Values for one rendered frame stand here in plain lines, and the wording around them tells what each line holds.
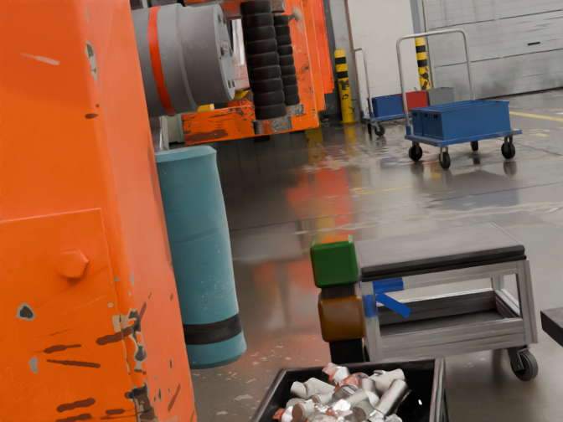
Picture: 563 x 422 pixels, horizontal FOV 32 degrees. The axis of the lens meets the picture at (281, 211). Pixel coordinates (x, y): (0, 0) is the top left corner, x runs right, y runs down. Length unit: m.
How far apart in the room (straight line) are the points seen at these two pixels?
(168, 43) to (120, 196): 0.55
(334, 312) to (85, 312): 0.26
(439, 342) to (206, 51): 1.31
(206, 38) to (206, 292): 0.31
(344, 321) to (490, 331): 1.52
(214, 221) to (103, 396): 0.47
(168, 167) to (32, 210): 0.45
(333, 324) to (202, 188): 0.33
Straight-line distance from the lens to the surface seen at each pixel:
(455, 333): 2.35
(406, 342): 2.35
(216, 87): 1.23
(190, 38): 1.22
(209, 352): 1.16
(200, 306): 1.15
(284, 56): 1.42
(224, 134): 4.90
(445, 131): 6.76
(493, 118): 6.86
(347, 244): 0.85
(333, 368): 0.80
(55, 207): 0.68
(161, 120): 1.53
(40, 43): 0.68
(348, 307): 0.86
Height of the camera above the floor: 0.81
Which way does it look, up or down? 8 degrees down
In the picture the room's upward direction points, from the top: 8 degrees counter-clockwise
